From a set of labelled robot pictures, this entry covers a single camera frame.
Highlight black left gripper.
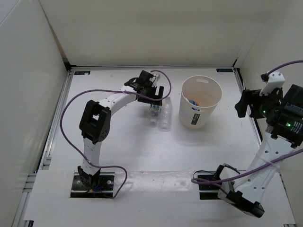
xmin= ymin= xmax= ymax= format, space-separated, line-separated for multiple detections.
xmin=138 ymin=85 xmax=164 ymax=107

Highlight green label plastic bottle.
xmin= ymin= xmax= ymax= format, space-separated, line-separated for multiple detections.
xmin=148 ymin=104 xmax=161 ymax=126

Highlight blue label plastic bottle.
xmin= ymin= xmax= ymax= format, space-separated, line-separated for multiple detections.
xmin=188 ymin=100 xmax=200 ymax=112

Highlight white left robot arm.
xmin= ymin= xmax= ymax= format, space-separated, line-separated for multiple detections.
xmin=78 ymin=70 xmax=164 ymax=189

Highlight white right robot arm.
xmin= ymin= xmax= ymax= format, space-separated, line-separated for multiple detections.
xmin=213 ymin=85 xmax=303 ymax=218

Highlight white plastic bin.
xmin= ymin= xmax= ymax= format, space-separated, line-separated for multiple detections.
xmin=178 ymin=75 xmax=223 ymax=129

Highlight clear plastic bottle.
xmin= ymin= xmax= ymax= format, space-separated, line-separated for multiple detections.
xmin=159 ymin=97 xmax=172 ymax=131

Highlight blue right corner label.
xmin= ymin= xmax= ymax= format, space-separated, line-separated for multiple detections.
xmin=216 ymin=68 xmax=233 ymax=73

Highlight blue corner label sticker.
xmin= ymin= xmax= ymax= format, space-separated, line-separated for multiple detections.
xmin=74 ymin=71 xmax=90 ymax=75

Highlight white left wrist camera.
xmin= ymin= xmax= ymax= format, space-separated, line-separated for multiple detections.
xmin=151 ymin=73 xmax=160 ymax=87

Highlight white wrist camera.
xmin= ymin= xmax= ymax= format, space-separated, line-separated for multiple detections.
xmin=151 ymin=73 xmax=160 ymax=87
xmin=259 ymin=70 xmax=285 ymax=96

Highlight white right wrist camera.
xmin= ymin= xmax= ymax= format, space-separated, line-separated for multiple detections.
xmin=259 ymin=70 xmax=285 ymax=96

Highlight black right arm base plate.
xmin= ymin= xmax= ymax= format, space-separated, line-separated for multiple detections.
xmin=194 ymin=170 xmax=221 ymax=200

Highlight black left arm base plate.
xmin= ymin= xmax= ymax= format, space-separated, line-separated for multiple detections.
xmin=70 ymin=172 xmax=115 ymax=199

